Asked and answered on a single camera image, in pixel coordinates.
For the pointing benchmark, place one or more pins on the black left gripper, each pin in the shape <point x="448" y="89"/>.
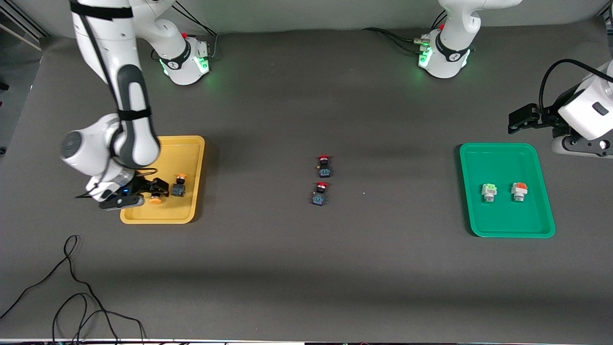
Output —
<point x="549" y="119"/>

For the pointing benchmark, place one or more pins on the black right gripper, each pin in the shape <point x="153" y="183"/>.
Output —
<point x="140" y="186"/>

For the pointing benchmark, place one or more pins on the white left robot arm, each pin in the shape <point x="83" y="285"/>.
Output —
<point x="450" y="48"/>

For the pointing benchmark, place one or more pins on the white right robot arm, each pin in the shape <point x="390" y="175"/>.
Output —
<point x="131" y="96"/>

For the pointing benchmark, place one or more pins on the yellow plastic tray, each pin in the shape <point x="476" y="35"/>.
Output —
<point x="187" y="153"/>

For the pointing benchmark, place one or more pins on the orange square push button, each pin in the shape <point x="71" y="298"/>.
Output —
<point x="519" y="190"/>

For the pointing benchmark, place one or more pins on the green square push button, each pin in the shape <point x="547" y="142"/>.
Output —
<point x="489" y="191"/>

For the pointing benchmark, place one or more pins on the green plastic tray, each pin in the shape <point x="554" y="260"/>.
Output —
<point x="507" y="215"/>

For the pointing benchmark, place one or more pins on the red mushroom push button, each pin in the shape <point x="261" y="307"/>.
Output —
<point x="324" y="169"/>
<point x="319" y="197"/>

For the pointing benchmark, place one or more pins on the dark grey table mat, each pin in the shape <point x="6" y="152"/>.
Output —
<point x="306" y="268"/>

